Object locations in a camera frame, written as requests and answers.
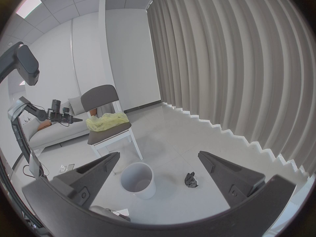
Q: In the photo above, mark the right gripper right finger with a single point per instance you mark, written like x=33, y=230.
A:
x=229, y=179

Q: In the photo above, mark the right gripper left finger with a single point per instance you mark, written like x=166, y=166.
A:
x=98, y=176

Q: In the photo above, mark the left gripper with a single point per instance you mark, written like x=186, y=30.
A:
x=65, y=118

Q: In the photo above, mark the black plastic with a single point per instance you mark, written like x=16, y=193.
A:
x=190, y=180

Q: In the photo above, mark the yellow plastic bag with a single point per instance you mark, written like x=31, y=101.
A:
x=106, y=122

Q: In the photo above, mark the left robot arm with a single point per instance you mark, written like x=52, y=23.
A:
x=18, y=107

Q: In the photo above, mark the white trash bin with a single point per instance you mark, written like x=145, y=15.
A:
x=148, y=189

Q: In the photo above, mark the pale grey pillow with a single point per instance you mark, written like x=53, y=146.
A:
x=76, y=106
x=103, y=110

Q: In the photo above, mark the pale grey sofa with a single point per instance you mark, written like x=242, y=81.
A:
x=56, y=134

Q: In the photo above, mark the orange cushion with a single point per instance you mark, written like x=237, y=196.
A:
x=93, y=112
x=45, y=125

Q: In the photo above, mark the grey white-legged chair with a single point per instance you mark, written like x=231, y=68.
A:
x=98, y=96

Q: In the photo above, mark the pale grey curtain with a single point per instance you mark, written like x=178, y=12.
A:
x=234, y=70

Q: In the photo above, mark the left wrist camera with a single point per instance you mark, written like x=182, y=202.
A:
x=66, y=110

